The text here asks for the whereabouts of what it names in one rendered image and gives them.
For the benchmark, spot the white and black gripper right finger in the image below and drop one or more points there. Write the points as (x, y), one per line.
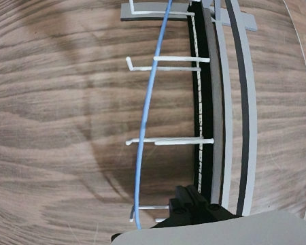
(203, 212)

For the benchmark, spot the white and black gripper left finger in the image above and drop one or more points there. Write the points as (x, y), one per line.
(181, 208)

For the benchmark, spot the dark grey metal rack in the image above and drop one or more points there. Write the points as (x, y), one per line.
(207, 96)

